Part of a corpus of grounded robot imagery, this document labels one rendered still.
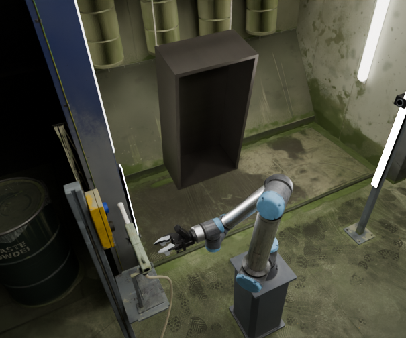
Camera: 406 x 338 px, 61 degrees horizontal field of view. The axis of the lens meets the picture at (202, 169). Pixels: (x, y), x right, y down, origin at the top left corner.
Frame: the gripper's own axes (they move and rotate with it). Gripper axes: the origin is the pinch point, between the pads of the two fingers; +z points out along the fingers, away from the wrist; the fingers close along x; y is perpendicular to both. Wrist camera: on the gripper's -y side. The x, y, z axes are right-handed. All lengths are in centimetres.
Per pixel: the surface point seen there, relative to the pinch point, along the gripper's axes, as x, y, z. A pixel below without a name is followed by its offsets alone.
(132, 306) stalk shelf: -7.1, 30.4, 20.9
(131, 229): 13.5, -5.0, 9.3
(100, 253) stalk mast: -3.4, -15.5, 26.5
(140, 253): -3.5, -5.0, 9.5
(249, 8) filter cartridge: 208, -42, -181
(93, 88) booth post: 47, -70, 6
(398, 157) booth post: 52, 77, -266
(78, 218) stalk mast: -3, -41, 30
